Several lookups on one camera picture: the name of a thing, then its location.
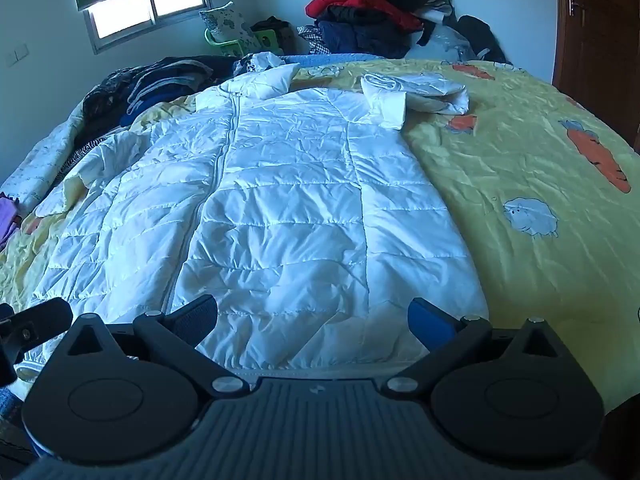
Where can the red jacket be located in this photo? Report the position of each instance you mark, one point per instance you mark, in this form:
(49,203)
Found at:
(360,0)

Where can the window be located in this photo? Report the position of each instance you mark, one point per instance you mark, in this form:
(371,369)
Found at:
(150,7)

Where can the yellow printed blanket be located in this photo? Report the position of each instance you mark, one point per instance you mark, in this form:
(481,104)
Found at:
(525,185)

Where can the purple cloth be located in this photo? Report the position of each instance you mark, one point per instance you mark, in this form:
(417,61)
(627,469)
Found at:
(7,222)

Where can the navy jacket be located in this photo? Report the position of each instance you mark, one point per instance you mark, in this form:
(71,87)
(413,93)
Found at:
(370,37)

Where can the white cloth bag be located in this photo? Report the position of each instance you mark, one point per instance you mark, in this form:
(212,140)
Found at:
(442,45)

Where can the wall switch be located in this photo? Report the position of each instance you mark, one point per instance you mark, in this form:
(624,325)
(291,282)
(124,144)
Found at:
(17,55)

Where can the white patterned quilt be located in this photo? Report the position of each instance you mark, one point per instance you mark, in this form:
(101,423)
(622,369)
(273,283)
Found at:
(40,160)

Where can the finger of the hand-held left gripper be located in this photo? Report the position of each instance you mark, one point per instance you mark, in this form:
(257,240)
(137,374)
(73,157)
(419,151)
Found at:
(42,322)

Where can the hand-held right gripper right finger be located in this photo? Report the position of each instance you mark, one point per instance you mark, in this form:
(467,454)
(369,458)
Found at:
(430,322)

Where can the checked cloth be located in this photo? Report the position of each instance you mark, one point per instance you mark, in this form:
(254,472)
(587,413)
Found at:
(312,40)

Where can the black bag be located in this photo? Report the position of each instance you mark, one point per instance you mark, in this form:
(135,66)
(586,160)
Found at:
(480,37)

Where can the white crumpled cloth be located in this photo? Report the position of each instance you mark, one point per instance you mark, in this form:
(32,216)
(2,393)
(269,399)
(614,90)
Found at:
(265,61)

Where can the white puffer jacket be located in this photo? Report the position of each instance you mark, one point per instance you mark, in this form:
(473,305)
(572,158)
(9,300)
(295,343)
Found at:
(280,220)

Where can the green chair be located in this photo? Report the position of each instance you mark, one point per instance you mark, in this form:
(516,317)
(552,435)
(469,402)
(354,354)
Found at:
(220,46)

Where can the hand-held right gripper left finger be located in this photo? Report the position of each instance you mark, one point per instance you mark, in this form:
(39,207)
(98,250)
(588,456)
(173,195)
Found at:
(192,317)

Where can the dark bag with green patch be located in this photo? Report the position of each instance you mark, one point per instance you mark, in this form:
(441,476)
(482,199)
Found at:
(272,32)

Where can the pile of dark clothes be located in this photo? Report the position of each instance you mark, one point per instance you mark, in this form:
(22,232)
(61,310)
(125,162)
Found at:
(160,80)

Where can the wooden door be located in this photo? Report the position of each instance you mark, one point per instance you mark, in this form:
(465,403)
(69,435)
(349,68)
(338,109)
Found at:
(600,35)

